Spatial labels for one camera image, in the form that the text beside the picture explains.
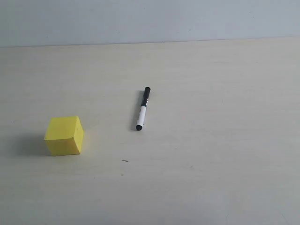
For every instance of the black and white marker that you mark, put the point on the black and white marker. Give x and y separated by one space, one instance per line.
143 108

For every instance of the yellow cube block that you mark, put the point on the yellow cube block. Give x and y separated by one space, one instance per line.
64 136

